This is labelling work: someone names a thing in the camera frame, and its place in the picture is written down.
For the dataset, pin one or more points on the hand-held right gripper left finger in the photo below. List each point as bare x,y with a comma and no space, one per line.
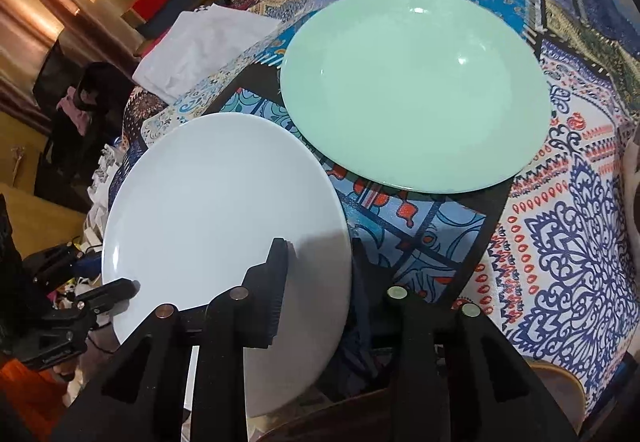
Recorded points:
278,302

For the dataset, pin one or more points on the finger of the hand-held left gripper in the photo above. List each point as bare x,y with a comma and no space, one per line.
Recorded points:
107,294
50,262

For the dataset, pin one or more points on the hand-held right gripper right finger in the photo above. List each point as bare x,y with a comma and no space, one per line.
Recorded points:
406,322

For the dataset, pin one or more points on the white plate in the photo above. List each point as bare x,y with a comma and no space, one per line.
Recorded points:
210,202

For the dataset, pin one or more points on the brown wooden plate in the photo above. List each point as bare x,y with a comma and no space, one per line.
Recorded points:
560,387

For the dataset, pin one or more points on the green plate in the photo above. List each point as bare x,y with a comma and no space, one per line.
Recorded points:
415,92

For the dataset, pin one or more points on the orange cloth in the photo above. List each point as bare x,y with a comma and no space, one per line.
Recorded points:
25,397

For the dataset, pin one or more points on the dark bag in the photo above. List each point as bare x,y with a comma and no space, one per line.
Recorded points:
85,132

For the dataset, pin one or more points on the patterned patchwork blanket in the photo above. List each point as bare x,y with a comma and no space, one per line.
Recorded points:
565,232

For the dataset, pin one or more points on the white cloth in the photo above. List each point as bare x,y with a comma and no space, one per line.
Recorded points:
200,52

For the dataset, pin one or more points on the dark blue box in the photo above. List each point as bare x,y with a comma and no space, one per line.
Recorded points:
172,14

